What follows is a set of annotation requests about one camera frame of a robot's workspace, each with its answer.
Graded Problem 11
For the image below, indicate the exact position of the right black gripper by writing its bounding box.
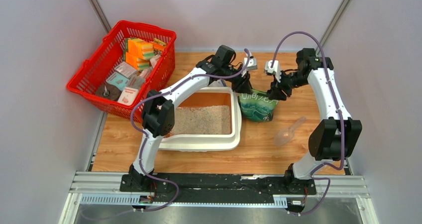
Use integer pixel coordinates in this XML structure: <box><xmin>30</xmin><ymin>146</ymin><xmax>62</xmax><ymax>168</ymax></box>
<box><xmin>269</xmin><ymin>70</ymin><xmax>309</xmax><ymax>101</ymax></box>

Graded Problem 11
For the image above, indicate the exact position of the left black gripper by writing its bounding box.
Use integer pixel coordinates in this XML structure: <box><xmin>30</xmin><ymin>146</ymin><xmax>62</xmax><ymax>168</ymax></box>
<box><xmin>220</xmin><ymin>64</ymin><xmax>252</xmax><ymax>95</ymax></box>

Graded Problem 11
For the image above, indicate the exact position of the green cat litter bag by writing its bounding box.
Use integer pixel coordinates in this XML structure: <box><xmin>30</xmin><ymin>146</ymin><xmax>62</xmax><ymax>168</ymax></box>
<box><xmin>238</xmin><ymin>90</ymin><xmax>279</xmax><ymax>122</ymax></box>

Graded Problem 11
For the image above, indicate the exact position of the clear plastic scoop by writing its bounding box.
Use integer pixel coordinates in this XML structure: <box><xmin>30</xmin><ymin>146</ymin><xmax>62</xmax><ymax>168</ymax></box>
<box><xmin>273</xmin><ymin>116</ymin><xmax>307</xmax><ymax>146</ymax></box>

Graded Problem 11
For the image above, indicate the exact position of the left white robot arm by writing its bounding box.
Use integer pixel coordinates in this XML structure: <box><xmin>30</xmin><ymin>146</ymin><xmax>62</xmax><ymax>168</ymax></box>
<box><xmin>128</xmin><ymin>45</ymin><xmax>252</xmax><ymax>192</ymax></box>

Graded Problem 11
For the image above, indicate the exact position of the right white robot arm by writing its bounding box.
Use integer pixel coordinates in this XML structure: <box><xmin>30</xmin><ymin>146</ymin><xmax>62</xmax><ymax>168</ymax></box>
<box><xmin>264</xmin><ymin>48</ymin><xmax>362</xmax><ymax>194</ymax></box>

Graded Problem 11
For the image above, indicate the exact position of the white orange litter box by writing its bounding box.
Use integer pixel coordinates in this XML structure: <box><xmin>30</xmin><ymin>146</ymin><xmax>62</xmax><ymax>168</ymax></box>
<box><xmin>159</xmin><ymin>87</ymin><xmax>242</xmax><ymax>152</ymax></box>

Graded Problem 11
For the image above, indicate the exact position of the white pink sponge box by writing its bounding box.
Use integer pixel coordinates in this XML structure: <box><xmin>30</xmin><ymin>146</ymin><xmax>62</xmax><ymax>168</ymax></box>
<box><xmin>117</xmin><ymin>87</ymin><xmax>139</xmax><ymax>106</ymax></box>

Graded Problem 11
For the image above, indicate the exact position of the orange sponge pack lower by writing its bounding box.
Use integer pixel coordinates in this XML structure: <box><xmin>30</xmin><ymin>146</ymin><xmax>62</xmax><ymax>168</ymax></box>
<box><xmin>124</xmin><ymin>52</ymin><xmax>150</xmax><ymax>71</ymax></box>

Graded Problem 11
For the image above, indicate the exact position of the orange sponge pack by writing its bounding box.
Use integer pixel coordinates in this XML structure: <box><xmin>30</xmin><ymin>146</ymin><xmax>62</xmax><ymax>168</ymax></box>
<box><xmin>126</xmin><ymin>38</ymin><xmax>155</xmax><ymax>60</ymax></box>
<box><xmin>124</xmin><ymin>52</ymin><xmax>150</xmax><ymax>71</ymax></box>

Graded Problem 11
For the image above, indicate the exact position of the orange sponge pack upper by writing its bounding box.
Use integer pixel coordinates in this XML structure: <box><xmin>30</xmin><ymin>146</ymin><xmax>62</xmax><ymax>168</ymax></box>
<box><xmin>126</xmin><ymin>38</ymin><xmax>155</xmax><ymax>60</ymax></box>

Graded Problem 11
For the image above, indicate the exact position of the teal card package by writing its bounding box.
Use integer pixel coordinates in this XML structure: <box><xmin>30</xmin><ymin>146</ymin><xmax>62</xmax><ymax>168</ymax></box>
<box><xmin>105</xmin><ymin>72</ymin><xmax>129</xmax><ymax>91</ymax></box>

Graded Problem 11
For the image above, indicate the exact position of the brown round scrubber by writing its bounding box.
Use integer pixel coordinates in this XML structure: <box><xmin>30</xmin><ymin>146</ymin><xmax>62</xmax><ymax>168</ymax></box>
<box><xmin>95</xmin><ymin>83</ymin><xmax>121</xmax><ymax>101</ymax></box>

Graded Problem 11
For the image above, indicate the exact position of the red plastic shopping basket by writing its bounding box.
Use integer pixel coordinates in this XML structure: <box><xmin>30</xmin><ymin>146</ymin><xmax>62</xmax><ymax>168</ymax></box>
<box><xmin>67</xmin><ymin>20</ymin><xmax>177</xmax><ymax>119</ymax></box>

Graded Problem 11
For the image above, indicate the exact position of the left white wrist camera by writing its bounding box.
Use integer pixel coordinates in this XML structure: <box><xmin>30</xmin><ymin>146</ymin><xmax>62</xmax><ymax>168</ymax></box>
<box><xmin>242</xmin><ymin>55</ymin><xmax>258</xmax><ymax>76</ymax></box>

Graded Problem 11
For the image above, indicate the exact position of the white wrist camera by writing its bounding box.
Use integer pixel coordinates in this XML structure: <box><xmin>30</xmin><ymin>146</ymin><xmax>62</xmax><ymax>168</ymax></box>
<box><xmin>242</xmin><ymin>55</ymin><xmax>258</xmax><ymax>76</ymax></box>
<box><xmin>264</xmin><ymin>60</ymin><xmax>281</xmax><ymax>83</ymax></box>

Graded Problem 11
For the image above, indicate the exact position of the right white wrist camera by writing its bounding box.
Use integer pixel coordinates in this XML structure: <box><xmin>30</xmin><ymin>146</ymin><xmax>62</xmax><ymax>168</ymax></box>
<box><xmin>264</xmin><ymin>60</ymin><xmax>281</xmax><ymax>83</ymax></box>

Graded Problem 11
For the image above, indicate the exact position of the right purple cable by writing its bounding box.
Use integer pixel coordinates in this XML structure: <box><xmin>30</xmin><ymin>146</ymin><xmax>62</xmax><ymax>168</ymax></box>
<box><xmin>270</xmin><ymin>31</ymin><xmax>346</xmax><ymax>216</ymax></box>

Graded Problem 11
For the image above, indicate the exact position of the purple cable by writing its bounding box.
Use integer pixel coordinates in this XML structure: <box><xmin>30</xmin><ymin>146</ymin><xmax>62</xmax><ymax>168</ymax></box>
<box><xmin>270</xmin><ymin>31</ymin><xmax>346</xmax><ymax>216</ymax></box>
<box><xmin>130</xmin><ymin>48</ymin><xmax>251</xmax><ymax>213</ymax></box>

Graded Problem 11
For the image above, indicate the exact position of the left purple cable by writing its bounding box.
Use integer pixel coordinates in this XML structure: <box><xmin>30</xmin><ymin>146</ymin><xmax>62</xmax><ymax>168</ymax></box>
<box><xmin>130</xmin><ymin>48</ymin><xmax>251</xmax><ymax>213</ymax></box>

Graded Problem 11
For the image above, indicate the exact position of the black mounting base plate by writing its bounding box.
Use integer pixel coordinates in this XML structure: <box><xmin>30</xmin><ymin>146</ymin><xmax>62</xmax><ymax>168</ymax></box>
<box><xmin>119</xmin><ymin>173</ymin><xmax>317</xmax><ymax>204</ymax></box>

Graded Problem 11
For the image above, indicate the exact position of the aluminium frame rail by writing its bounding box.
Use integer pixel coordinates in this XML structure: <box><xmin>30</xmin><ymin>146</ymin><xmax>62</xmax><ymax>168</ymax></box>
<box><xmin>59</xmin><ymin>172</ymin><xmax>378</xmax><ymax>224</ymax></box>

